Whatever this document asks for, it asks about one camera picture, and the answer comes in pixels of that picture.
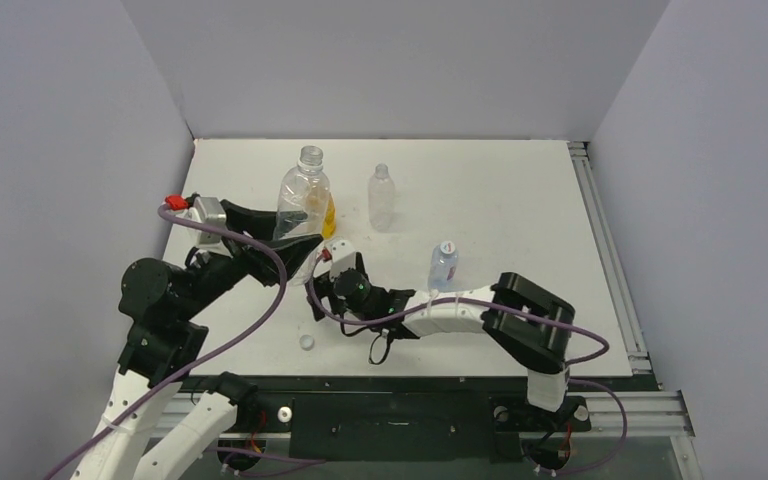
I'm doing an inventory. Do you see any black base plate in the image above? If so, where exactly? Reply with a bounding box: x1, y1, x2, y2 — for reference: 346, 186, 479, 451
224, 376, 592, 463

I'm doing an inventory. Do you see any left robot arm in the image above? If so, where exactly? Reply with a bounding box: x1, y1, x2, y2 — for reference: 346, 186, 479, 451
68, 194, 322, 479

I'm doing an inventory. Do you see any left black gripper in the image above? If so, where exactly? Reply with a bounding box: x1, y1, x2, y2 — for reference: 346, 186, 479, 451
178, 200, 323, 317

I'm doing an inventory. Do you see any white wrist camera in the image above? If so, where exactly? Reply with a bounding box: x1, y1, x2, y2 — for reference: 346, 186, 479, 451
324, 239, 358, 281
162, 194, 227, 250

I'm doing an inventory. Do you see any aluminium frame rail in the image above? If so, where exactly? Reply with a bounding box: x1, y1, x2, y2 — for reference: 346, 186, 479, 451
567, 141, 653, 375

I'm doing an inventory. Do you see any yellow juice bottle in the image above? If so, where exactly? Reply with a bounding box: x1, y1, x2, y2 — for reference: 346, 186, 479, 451
322, 195, 337, 239

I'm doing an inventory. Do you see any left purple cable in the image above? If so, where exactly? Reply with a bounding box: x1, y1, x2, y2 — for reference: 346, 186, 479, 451
42, 203, 329, 480

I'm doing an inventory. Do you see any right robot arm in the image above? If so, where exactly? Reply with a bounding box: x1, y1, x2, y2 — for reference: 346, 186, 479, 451
305, 253, 576, 427

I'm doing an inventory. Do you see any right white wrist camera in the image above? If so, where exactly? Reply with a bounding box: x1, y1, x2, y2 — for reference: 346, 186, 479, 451
324, 239, 358, 281

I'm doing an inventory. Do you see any blue white cap tall bottle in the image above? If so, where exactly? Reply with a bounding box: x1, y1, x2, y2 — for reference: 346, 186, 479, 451
299, 335, 315, 351

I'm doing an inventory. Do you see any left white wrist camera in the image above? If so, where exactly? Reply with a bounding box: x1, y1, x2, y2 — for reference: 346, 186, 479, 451
162, 194, 227, 250

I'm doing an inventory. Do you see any small clear bottle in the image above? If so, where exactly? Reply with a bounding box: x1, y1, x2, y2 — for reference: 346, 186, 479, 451
427, 242, 459, 292

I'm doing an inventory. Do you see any white red cap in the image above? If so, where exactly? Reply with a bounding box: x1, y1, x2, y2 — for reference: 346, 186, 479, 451
439, 241, 457, 255

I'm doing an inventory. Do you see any tall clear bottle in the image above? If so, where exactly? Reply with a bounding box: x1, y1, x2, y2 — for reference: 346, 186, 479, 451
367, 163, 396, 231

